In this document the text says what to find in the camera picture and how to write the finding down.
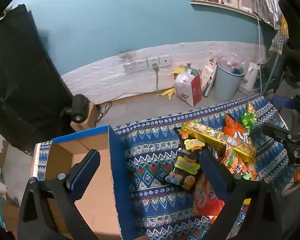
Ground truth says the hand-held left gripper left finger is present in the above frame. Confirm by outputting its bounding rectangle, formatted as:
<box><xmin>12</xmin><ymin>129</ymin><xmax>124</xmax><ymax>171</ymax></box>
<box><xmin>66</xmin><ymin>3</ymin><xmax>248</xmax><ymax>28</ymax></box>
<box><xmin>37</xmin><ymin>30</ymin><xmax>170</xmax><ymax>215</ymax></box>
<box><xmin>17</xmin><ymin>149</ymin><xmax>101</xmax><ymax>240</ymax></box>

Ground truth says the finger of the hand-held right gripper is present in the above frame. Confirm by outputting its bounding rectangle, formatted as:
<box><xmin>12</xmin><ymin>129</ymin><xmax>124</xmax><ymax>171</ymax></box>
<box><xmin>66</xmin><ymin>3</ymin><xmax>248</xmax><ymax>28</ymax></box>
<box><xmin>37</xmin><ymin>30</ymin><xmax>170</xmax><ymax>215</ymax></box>
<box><xmin>262</xmin><ymin>124</ymin><xmax>290</xmax><ymax>143</ymax></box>
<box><xmin>272</xmin><ymin>96</ymin><xmax>294</xmax><ymax>110</ymax></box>

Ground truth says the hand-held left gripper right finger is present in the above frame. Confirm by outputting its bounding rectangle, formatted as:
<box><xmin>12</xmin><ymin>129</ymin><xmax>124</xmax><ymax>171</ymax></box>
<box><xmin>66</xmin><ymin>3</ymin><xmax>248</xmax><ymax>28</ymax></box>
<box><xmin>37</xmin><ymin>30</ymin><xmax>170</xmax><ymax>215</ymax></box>
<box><xmin>199</xmin><ymin>150</ymin><xmax>282</xmax><ymax>240</ymax></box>

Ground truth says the small orange snack packet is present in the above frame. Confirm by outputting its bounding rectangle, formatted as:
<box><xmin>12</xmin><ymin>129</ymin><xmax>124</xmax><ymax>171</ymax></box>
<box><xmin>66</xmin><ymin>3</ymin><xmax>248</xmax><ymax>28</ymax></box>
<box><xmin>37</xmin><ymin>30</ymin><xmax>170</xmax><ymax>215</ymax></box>
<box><xmin>221</xmin><ymin>146</ymin><xmax>258</xmax><ymax>180</ymax></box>

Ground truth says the black snack packet yellow label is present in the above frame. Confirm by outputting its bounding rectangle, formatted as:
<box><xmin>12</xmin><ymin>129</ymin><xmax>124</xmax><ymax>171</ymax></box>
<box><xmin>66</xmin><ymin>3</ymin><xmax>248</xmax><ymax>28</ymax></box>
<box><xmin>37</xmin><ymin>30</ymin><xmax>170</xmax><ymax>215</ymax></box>
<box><xmin>165</xmin><ymin>148</ymin><xmax>203</xmax><ymax>193</ymax></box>

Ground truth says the orange red snack packet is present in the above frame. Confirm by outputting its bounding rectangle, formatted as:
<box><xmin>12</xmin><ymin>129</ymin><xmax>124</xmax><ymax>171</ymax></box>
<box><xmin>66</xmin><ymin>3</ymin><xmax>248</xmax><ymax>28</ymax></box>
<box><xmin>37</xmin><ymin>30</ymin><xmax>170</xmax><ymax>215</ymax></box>
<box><xmin>192</xmin><ymin>172</ymin><xmax>225</xmax><ymax>224</ymax></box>

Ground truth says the blue-rimmed cardboard box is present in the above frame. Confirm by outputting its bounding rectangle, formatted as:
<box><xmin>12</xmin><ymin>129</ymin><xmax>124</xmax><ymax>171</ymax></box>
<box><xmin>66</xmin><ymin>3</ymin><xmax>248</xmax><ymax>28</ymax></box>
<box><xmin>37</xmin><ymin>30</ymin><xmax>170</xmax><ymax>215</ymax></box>
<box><xmin>44</xmin><ymin>124</ymin><xmax>138</xmax><ymax>240</ymax></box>

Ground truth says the long gold snack packet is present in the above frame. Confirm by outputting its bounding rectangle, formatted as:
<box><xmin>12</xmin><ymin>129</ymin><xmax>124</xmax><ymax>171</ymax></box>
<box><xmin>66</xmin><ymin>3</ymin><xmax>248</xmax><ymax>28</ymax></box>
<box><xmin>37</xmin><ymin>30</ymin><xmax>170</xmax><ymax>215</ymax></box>
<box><xmin>182</xmin><ymin>120</ymin><xmax>257</xmax><ymax>163</ymax></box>

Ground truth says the large orange snack packet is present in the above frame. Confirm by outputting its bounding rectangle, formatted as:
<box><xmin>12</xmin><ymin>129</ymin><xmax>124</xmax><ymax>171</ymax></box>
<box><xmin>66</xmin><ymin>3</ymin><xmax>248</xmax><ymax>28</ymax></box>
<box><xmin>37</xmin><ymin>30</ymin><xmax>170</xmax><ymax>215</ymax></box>
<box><xmin>224</xmin><ymin>114</ymin><xmax>253</xmax><ymax>147</ymax></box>

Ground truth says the black orange snack packet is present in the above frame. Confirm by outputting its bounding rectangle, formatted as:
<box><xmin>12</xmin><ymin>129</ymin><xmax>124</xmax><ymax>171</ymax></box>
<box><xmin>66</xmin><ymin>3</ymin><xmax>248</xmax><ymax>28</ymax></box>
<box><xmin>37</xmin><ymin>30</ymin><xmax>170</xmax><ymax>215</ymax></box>
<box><xmin>174</xmin><ymin>127</ymin><xmax>207</xmax><ymax>155</ymax></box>

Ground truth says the white electric kettle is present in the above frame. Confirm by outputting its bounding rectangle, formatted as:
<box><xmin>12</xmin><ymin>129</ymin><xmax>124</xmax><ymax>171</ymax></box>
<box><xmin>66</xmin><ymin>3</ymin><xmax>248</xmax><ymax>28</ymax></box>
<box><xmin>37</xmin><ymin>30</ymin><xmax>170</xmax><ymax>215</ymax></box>
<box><xmin>241</xmin><ymin>62</ymin><xmax>260</xmax><ymax>92</ymax></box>

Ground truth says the small brown cardboard box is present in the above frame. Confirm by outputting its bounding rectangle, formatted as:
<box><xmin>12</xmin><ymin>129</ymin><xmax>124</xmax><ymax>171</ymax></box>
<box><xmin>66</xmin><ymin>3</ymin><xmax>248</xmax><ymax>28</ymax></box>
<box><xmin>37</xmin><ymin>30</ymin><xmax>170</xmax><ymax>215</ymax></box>
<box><xmin>70</xmin><ymin>102</ymin><xmax>99</xmax><ymax>132</ymax></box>

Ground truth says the blue-grey trash bin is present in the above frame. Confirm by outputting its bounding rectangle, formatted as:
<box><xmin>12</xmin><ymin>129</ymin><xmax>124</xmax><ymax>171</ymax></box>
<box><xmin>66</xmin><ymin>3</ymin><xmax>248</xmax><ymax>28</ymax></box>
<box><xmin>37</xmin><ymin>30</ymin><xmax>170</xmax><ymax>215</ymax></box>
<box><xmin>212</xmin><ymin>57</ymin><xmax>245</xmax><ymax>101</ymax></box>

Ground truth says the chevron patterned cloth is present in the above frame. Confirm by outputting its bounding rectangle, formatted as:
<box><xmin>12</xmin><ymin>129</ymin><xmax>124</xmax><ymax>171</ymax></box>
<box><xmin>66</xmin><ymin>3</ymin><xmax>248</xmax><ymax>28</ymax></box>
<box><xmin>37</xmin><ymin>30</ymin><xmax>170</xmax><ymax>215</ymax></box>
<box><xmin>269</xmin><ymin>30</ymin><xmax>289</xmax><ymax>55</ymax></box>

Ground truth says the blue patterned tablecloth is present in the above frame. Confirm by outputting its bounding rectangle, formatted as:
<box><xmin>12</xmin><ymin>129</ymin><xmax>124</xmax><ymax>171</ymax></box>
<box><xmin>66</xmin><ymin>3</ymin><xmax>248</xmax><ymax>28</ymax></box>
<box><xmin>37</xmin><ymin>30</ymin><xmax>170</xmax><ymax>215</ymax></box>
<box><xmin>34</xmin><ymin>94</ymin><xmax>290</xmax><ymax>240</ymax></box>

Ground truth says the clear plastic bin liner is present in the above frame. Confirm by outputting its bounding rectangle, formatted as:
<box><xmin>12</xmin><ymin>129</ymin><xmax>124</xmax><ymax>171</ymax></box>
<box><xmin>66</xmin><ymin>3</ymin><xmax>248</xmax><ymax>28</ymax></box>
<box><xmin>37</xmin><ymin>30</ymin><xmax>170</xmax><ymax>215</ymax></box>
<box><xmin>216</xmin><ymin>52</ymin><xmax>245</xmax><ymax>75</ymax></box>

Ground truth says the white cardboard packaging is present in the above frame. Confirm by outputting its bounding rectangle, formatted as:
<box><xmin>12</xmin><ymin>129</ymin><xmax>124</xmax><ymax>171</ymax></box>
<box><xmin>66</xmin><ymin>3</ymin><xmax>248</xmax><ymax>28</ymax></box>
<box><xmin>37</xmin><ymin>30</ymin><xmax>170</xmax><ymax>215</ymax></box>
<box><xmin>201</xmin><ymin>58</ymin><xmax>217</xmax><ymax>97</ymax></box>

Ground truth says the red white paper bag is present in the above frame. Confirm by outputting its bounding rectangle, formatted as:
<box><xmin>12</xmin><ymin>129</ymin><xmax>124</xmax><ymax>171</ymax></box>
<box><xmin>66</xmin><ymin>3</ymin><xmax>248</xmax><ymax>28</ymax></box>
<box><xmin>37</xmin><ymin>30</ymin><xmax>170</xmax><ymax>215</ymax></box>
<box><xmin>175</xmin><ymin>74</ymin><xmax>202</xmax><ymax>107</ymax></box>

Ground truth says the yellow banana peel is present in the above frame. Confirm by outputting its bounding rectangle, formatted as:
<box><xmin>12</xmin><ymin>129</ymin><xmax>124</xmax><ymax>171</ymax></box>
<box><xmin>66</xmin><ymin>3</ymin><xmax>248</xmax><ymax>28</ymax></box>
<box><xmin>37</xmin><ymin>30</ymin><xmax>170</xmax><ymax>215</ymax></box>
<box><xmin>159</xmin><ymin>87</ymin><xmax>177</xmax><ymax>100</ymax></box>
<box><xmin>168</xmin><ymin>65</ymin><xmax>188</xmax><ymax>77</ymax></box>

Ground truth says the white plastic bag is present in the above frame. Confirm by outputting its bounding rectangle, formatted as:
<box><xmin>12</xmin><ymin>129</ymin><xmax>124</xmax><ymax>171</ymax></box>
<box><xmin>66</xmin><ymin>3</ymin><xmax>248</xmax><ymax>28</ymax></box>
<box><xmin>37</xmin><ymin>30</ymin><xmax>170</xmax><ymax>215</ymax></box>
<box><xmin>175</xmin><ymin>72</ymin><xmax>195</xmax><ymax>90</ymax></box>

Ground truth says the silver foil sheet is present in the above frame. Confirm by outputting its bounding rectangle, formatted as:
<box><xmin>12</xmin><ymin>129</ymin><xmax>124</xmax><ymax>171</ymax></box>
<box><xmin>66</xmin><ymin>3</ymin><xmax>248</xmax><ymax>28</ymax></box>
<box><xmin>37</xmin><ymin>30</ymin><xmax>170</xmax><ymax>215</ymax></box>
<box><xmin>251</xmin><ymin>0</ymin><xmax>282</xmax><ymax>29</ymax></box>

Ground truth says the black cloth backdrop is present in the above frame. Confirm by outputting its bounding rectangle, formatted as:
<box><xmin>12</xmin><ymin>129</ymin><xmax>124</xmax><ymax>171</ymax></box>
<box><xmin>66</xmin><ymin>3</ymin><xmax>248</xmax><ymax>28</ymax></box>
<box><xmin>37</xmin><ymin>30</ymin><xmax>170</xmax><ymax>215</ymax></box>
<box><xmin>0</xmin><ymin>4</ymin><xmax>74</xmax><ymax>150</ymax></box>

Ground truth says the black power cable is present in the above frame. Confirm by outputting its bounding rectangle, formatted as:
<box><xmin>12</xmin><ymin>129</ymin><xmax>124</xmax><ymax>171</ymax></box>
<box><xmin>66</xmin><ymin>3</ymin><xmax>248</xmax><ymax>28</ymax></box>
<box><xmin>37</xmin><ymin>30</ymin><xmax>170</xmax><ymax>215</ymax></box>
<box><xmin>96</xmin><ymin>101</ymin><xmax>113</xmax><ymax>125</ymax></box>

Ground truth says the white hanging cable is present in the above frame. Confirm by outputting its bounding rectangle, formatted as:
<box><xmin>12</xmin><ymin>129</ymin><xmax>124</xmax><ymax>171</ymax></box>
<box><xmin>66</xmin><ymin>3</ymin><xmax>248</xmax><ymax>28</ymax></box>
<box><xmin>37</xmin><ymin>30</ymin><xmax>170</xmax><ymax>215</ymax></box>
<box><xmin>255</xmin><ymin>15</ymin><xmax>263</xmax><ymax>93</ymax></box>

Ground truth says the grey plug and cable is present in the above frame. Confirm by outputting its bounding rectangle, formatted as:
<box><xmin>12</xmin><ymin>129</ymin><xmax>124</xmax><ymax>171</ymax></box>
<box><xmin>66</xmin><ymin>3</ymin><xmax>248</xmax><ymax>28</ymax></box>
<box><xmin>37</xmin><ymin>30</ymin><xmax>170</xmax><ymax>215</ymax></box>
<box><xmin>110</xmin><ymin>63</ymin><xmax>165</xmax><ymax>100</ymax></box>

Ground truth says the wall shelf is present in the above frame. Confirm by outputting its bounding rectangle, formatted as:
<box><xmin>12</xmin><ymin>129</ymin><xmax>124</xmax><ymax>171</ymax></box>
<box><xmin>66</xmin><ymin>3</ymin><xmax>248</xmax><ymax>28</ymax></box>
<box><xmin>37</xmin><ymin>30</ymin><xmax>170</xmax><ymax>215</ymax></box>
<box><xmin>189</xmin><ymin>0</ymin><xmax>260</xmax><ymax>19</ymax></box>

